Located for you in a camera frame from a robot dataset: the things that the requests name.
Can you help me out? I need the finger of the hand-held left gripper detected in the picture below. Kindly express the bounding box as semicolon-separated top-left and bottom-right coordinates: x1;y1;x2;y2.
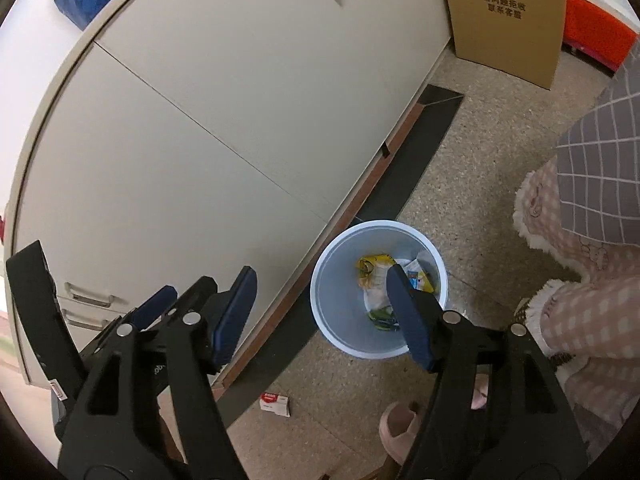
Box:
130;285;179;332

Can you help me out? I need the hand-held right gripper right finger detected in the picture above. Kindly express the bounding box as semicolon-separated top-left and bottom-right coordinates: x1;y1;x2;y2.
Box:
386;264;589;480

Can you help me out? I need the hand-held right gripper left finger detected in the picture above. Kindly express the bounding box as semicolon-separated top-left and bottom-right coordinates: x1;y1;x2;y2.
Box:
57;266;259;480

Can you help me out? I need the white trash bin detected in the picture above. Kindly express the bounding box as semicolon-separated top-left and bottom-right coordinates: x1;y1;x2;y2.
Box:
310;220;449;359

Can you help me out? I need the red and white carton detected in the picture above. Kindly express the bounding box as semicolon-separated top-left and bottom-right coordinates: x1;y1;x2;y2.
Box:
259;392;292;418

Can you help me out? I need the green wrapper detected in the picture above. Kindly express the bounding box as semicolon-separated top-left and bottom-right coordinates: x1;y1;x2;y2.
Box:
367;305;404;334

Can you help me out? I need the white and blue packet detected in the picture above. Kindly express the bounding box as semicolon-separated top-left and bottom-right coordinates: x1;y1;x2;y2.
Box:
400;257;437;296

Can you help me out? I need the pink fluffy slipper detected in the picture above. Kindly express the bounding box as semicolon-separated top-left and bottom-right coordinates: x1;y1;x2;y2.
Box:
378;401;427;469

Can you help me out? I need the cream cabinet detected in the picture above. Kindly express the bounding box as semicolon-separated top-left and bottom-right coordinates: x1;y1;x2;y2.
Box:
10;0;459;401

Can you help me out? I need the purple checked bedsheet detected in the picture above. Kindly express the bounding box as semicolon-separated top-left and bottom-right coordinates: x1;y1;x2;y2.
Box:
556;45;640;247

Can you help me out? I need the brown cardboard box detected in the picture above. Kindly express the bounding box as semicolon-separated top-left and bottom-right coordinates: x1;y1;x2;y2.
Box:
436;0;569;92

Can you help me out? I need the red storage box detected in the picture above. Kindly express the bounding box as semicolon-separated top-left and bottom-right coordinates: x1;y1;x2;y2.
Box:
561;0;640;79

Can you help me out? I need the metal drawer handle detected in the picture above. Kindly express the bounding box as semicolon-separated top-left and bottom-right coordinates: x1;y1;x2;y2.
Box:
62;308;109;332
64;282;114;307

